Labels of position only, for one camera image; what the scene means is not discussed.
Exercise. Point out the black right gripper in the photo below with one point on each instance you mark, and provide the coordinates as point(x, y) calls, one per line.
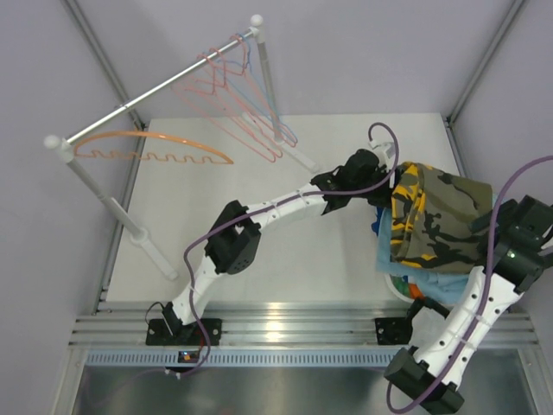
point(505, 208)

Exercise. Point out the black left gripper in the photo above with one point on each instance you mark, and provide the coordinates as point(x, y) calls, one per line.
point(384, 199)

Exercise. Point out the light blue trousers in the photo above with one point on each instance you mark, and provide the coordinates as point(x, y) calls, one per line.
point(444, 288)

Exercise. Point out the orange trousers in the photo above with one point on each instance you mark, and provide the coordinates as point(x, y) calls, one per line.
point(414, 292)

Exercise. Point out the green white patterned trousers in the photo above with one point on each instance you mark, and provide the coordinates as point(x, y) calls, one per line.
point(400, 288)

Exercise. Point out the blue wire hanger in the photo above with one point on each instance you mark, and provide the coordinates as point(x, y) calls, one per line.
point(264, 115)

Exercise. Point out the pink hanger with orange trousers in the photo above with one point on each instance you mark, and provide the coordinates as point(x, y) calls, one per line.
point(223, 102)

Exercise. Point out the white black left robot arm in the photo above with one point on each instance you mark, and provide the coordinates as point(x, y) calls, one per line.
point(231, 244)

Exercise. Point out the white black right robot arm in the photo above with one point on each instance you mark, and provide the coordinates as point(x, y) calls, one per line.
point(430, 369)

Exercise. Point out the white perforated plastic basket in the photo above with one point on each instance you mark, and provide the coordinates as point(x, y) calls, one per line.
point(387, 281)

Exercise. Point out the silver clothes rack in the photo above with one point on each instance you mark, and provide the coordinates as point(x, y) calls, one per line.
point(66, 148)

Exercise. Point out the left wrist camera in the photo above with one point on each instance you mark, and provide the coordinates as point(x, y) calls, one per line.
point(384, 151)

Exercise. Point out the aluminium rail frame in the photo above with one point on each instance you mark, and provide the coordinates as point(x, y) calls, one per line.
point(268, 324)

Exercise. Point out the perforated cable duct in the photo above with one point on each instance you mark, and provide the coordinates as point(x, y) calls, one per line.
point(364, 357)

